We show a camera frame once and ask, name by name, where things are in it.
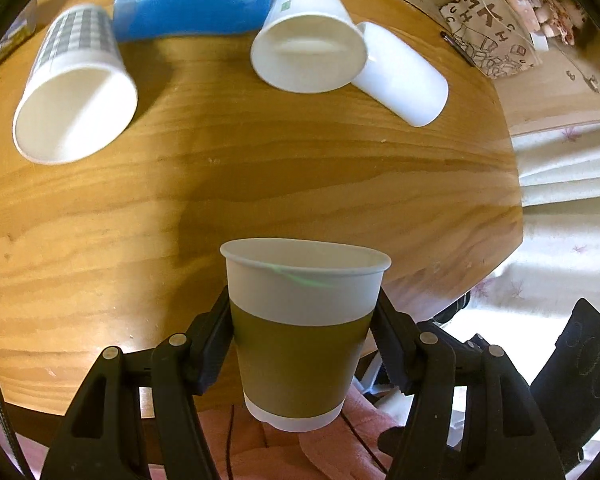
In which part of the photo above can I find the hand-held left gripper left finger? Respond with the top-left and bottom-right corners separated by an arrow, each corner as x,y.
40,284 -> 234,480

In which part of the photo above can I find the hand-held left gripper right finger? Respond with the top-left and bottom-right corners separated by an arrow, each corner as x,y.
369,287 -> 567,480

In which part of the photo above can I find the brown sleeved paper cup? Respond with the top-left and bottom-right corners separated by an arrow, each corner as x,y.
220,238 -> 392,433

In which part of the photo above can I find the white plastic cup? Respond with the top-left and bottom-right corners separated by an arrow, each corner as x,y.
351,22 -> 450,128

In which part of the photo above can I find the grey checkered paper cup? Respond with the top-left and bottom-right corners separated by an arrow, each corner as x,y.
12,4 -> 139,165

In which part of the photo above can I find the white paper cup green mark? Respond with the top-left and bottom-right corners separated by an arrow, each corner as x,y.
250,0 -> 369,94

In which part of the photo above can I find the blue plastic cup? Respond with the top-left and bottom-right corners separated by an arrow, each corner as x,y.
112,0 -> 275,43

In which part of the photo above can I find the pink cloth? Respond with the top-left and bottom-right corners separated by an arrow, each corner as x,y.
5,387 -> 411,480

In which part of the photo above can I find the light wooden board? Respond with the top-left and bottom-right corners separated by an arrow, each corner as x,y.
495,35 -> 600,137

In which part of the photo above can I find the black pen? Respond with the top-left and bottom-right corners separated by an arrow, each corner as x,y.
440,31 -> 476,67

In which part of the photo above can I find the printed cloth pouch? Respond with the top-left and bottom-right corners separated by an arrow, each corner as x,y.
439,0 -> 546,80

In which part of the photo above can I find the pile of small shells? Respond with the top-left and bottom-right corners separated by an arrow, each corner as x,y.
527,0 -> 588,47

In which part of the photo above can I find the beige perforated strap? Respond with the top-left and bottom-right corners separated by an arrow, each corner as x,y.
490,0 -> 540,36

